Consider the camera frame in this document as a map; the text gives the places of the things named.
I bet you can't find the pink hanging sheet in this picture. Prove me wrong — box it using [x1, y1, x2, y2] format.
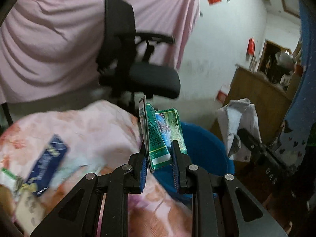
[1, 0, 200, 103]

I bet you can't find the wooden cabinet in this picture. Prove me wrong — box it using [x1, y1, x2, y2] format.
[224, 66, 293, 144]

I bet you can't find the floral pink tablecloth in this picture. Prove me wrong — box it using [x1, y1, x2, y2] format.
[1, 100, 192, 236]

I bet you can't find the blue patterned cloth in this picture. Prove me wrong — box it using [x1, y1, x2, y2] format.
[275, 1, 315, 172]

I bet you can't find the red hanging ornament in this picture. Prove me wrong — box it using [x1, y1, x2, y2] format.
[247, 38, 255, 56]

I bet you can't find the dark blue snack packet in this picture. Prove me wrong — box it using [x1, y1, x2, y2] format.
[22, 134, 68, 197]

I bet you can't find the black office chair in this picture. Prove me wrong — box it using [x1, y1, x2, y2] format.
[96, 0, 181, 115]

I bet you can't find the beige small carton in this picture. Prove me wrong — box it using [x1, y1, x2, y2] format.
[15, 190, 46, 236]

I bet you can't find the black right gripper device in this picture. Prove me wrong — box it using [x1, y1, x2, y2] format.
[237, 129, 315, 217]

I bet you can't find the blue plastic basin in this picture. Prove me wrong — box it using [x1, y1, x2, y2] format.
[154, 122, 235, 204]

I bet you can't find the white crumpled paper bag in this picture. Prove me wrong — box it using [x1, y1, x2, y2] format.
[216, 98, 261, 163]

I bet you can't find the green snack wrapper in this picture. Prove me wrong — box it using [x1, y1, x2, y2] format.
[139, 95, 187, 173]

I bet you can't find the white green paper packet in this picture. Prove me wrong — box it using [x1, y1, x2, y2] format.
[1, 167, 23, 193]

